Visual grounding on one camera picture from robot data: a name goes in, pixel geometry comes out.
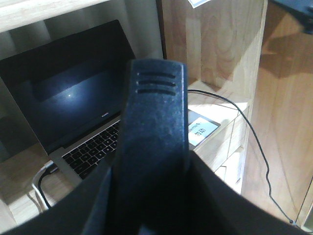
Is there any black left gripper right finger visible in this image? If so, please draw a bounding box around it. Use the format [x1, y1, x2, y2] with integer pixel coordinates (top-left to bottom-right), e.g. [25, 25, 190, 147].
[138, 151, 305, 235]

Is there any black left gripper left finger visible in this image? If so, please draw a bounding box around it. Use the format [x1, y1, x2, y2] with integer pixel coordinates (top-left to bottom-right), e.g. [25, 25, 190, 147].
[83, 59, 189, 235]

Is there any white label right palmrest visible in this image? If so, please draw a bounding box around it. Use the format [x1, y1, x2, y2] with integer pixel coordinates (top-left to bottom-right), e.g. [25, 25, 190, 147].
[188, 117, 220, 146]

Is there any grey laptop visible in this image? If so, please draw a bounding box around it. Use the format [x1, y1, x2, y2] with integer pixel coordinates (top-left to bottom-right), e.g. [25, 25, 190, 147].
[0, 19, 222, 187]

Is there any wooden shelf unit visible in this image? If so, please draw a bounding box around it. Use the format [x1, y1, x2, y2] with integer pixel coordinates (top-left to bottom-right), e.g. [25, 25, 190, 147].
[0, 0, 313, 235]

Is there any black cable left of laptop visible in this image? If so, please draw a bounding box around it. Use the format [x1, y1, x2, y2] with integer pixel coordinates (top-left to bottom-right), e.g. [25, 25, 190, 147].
[38, 166, 59, 209]

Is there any black cable of laptop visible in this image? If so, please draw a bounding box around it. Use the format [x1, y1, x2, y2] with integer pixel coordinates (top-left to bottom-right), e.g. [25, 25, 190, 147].
[38, 166, 59, 209]
[187, 89, 298, 226]

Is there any black cable right of laptop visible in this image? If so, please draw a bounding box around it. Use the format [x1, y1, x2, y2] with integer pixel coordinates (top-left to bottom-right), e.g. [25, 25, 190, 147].
[187, 89, 298, 226]

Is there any white cable left of laptop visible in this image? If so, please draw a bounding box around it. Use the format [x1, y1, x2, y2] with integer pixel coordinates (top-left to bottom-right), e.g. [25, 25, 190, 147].
[31, 160, 55, 212]

